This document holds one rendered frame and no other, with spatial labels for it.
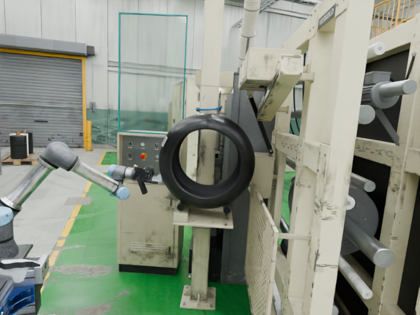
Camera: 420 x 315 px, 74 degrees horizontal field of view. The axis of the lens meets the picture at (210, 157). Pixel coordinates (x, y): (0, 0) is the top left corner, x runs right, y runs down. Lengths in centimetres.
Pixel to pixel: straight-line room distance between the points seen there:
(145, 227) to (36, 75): 906
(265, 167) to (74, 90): 943
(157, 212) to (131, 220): 24
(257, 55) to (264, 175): 89
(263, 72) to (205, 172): 92
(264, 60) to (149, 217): 169
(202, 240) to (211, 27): 151
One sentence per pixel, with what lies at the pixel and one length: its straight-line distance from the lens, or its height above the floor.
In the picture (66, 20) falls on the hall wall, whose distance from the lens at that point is 1125.
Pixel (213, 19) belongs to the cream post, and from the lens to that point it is 208.
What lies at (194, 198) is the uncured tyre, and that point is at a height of 97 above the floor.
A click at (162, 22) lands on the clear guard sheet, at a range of 250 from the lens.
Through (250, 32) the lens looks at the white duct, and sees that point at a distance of 243.
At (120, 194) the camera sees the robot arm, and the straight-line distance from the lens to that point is 170.
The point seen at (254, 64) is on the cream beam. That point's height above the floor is 171.
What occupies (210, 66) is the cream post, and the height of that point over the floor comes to 178.
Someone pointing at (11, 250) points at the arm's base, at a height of 76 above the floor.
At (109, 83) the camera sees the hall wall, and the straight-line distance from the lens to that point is 1080.
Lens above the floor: 147
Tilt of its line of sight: 9 degrees down
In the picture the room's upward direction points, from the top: 3 degrees clockwise
